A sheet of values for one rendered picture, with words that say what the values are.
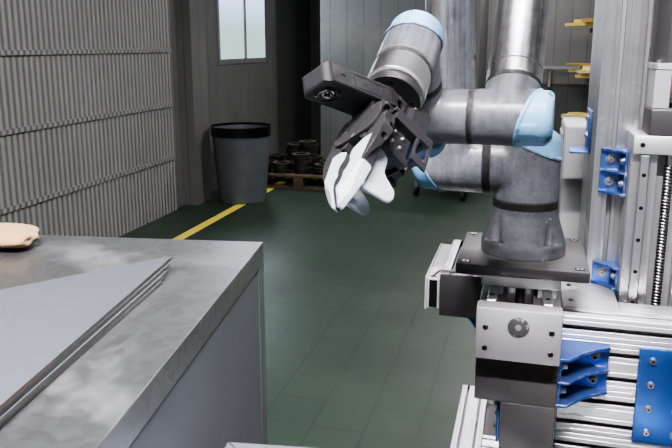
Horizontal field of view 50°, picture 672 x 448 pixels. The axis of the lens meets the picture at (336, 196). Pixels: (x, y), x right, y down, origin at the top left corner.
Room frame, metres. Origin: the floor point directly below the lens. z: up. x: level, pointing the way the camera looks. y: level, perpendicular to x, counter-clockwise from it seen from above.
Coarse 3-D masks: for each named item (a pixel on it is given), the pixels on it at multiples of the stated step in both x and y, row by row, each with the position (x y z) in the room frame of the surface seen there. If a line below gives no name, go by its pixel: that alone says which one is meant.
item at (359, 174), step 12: (360, 144) 0.74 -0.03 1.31; (360, 156) 0.71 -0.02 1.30; (384, 156) 0.75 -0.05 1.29; (348, 168) 0.71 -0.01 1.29; (360, 168) 0.70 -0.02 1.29; (372, 168) 0.73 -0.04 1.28; (384, 168) 0.74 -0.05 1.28; (348, 180) 0.70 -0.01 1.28; (360, 180) 0.70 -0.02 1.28; (372, 180) 0.72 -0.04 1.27; (384, 180) 0.73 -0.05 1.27; (336, 192) 0.70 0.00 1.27; (348, 192) 0.69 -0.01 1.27; (372, 192) 0.71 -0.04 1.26; (384, 192) 0.72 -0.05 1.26; (336, 204) 0.69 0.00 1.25
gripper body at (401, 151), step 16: (384, 80) 0.84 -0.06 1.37; (400, 80) 0.84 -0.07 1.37; (400, 96) 0.85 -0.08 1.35; (416, 96) 0.84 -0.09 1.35; (368, 112) 0.79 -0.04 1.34; (400, 112) 0.79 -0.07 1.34; (416, 112) 0.85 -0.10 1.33; (352, 128) 0.79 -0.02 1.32; (368, 128) 0.76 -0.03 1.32; (400, 128) 0.79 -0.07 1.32; (416, 128) 0.80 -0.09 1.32; (336, 144) 0.79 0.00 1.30; (352, 144) 0.77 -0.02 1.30; (384, 144) 0.76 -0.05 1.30; (400, 144) 0.78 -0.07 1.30; (416, 144) 0.78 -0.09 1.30; (432, 144) 0.80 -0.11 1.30; (400, 160) 0.76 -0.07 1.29; (416, 160) 0.76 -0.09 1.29; (400, 176) 0.78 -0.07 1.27
